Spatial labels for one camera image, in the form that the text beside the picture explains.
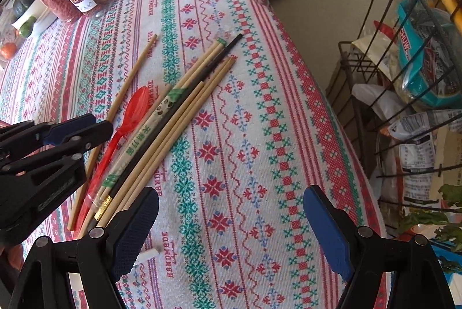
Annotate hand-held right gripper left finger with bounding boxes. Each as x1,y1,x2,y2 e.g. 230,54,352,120
7,186,160,309

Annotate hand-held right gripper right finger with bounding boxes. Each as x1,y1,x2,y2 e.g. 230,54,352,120
302,185,457,309

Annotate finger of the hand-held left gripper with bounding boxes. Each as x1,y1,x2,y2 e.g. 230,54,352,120
0,119,115,248
0,113,98,160

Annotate chopstick pair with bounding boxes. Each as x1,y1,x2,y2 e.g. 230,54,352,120
85,37,227,219

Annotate red plastic spoon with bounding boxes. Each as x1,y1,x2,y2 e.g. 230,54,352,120
74,86,150,237

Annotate bamboo chopstick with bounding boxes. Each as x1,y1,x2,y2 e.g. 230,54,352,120
94,80,206,227
108,57,233,219
68,34,160,232
121,56,239,214

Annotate black chopstick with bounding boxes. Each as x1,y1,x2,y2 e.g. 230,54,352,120
90,33,243,226

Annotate orange fruit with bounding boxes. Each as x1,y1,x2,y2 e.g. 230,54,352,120
0,42,18,61

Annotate wilted green leaves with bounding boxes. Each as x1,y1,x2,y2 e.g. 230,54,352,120
397,183,462,274

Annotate green lime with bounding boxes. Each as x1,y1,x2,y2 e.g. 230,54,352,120
18,16,38,39

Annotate white printed packet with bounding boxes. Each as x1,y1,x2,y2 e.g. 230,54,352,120
377,111,462,209

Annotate white bowl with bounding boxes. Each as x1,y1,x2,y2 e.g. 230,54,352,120
11,0,58,39

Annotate dark green squash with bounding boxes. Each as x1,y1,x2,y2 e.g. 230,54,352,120
7,0,37,23

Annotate patterned woven tablecloth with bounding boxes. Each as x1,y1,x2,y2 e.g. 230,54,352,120
0,0,394,309

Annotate white plastic bag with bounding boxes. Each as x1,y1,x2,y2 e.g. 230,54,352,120
352,83,412,129

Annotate teal snack packet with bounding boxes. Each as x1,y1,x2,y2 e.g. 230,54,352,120
395,0,462,109

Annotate cream packet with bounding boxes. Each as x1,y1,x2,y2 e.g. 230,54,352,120
352,22,401,79

